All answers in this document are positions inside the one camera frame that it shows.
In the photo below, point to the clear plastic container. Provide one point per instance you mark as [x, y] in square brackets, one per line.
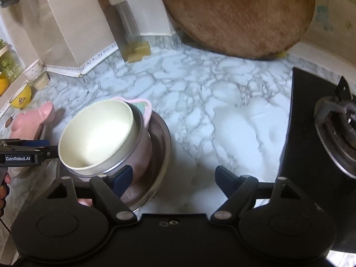
[41, 82]

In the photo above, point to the yellow mug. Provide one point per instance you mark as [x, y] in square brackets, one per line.
[2, 86]

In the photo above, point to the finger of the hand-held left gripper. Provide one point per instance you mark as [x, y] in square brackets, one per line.
[30, 143]
[48, 152]

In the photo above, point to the cream bowl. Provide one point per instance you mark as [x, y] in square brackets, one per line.
[94, 133]

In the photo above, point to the plant print wall sticker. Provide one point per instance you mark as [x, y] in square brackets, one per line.
[333, 11]

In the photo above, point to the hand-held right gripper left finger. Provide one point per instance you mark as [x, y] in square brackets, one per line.
[122, 179]

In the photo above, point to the yellow sponge block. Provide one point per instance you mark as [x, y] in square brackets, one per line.
[135, 57]
[144, 47]

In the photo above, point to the pink bear-shaped plate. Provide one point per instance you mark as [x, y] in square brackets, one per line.
[27, 122]

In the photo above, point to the yellow plastic cutting board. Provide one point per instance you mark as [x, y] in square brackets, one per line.
[281, 54]

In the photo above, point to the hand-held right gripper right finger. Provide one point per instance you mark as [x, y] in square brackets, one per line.
[225, 179]

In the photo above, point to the black gas stove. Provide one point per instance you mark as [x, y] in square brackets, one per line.
[300, 133]

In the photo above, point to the white floral bowl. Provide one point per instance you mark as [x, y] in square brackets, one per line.
[34, 69]

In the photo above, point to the music note edge tape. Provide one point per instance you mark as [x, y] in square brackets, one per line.
[97, 55]

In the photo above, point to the stainless steel bowl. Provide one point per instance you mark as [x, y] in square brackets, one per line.
[161, 150]

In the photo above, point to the pink pot with steel lining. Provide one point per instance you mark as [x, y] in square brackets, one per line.
[139, 155]

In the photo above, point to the person's left hand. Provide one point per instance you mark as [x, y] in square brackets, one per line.
[6, 178]

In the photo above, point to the round wooden cutting board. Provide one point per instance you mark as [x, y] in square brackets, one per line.
[236, 14]

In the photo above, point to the green glass jar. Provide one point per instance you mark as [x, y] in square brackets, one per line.
[8, 66]

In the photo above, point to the gas burner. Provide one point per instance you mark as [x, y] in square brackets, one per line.
[333, 122]

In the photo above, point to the yellow bowl with black rim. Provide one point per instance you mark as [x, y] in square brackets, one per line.
[22, 100]

